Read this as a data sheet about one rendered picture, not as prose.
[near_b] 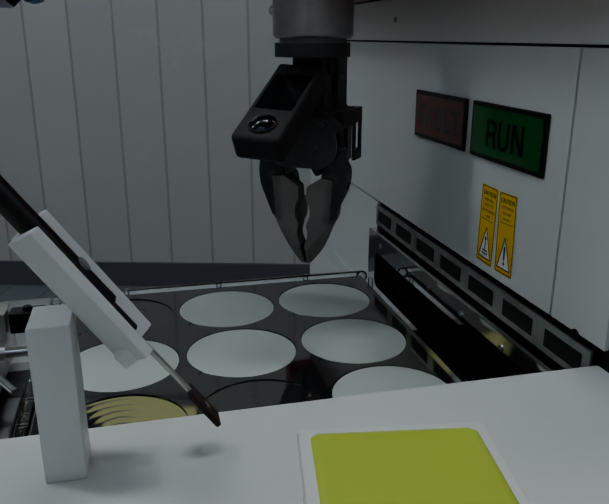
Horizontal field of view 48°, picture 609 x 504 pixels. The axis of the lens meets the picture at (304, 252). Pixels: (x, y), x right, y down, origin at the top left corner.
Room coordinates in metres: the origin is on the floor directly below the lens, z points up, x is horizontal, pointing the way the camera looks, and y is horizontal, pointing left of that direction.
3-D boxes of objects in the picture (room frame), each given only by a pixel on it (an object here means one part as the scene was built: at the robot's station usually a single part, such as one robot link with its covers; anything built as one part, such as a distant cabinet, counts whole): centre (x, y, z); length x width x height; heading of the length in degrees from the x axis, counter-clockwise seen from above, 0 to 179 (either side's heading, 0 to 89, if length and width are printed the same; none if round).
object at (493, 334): (0.64, -0.14, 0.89); 0.44 x 0.02 x 0.10; 14
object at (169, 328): (0.57, 0.06, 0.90); 0.34 x 0.34 x 0.01; 14
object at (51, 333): (0.31, 0.11, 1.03); 0.06 x 0.04 x 0.13; 104
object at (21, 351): (0.58, 0.27, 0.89); 0.05 x 0.01 x 0.01; 104
